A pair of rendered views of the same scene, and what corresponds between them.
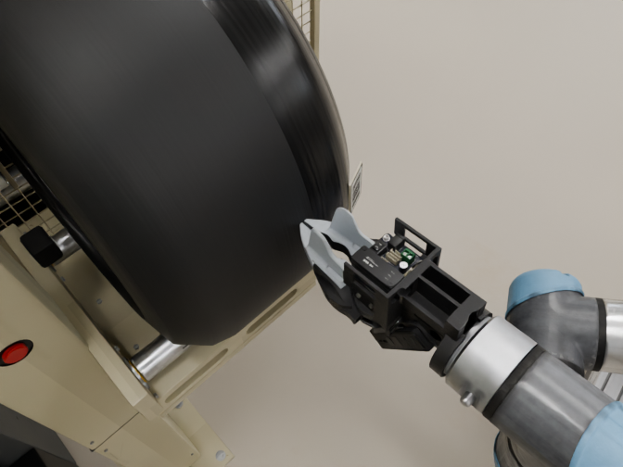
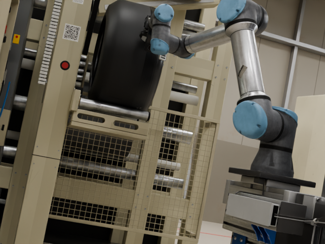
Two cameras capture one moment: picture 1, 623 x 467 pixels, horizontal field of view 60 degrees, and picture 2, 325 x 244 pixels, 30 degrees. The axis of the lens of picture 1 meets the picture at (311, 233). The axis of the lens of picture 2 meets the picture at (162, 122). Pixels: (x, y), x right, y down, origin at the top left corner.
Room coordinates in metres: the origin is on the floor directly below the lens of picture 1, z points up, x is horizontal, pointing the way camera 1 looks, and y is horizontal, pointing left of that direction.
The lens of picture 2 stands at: (-1.94, -1.54, 0.66)
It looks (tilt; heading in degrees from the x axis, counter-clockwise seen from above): 4 degrees up; 31
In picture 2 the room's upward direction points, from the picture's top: 11 degrees clockwise
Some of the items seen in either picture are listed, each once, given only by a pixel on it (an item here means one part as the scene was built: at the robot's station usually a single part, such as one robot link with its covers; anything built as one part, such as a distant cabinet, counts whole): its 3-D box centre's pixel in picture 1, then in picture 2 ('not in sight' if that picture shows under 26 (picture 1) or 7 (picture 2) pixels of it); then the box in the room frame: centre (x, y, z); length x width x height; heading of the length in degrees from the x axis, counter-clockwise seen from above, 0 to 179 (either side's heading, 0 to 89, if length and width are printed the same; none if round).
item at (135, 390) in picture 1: (80, 317); (73, 103); (0.34, 0.38, 0.90); 0.40 x 0.03 x 0.10; 44
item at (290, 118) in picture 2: not in sight; (278, 127); (0.08, -0.78, 0.88); 0.13 x 0.12 x 0.14; 167
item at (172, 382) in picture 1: (225, 320); (110, 122); (0.36, 0.15, 0.83); 0.36 x 0.09 x 0.06; 134
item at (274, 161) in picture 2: not in sight; (273, 160); (0.09, -0.78, 0.77); 0.15 x 0.15 x 0.10
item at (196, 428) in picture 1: (171, 454); not in sight; (0.27, 0.42, 0.01); 0.27 x 0.27 x 0.02; 44
